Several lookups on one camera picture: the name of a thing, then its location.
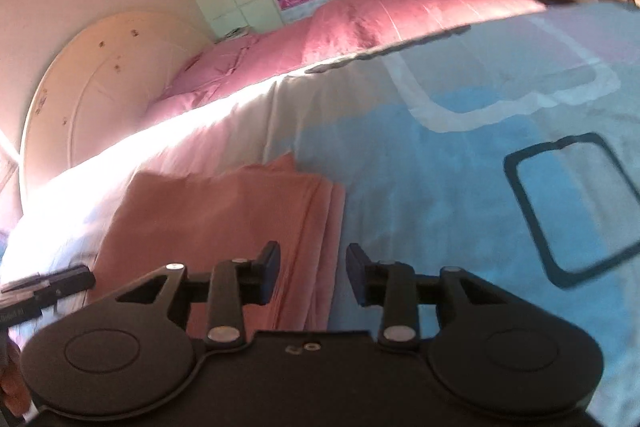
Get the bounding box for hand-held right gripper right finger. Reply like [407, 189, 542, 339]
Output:
[346, 243, 508, 351]

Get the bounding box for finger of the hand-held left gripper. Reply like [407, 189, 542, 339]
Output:
[31, 265, 96, 309]
[0, 274, 43, 294]

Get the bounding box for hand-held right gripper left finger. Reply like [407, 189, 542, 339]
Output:
[115, 241, 281, 351]

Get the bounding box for person's left hand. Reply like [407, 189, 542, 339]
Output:
[0, 339, 32, 419]

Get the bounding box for cream rounded headboard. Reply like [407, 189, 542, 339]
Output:
[19, 10, 217, 210]

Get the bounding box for pink pillow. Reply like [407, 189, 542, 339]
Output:
[147, 0, 549, 128]
[160, 34, 281, 100]

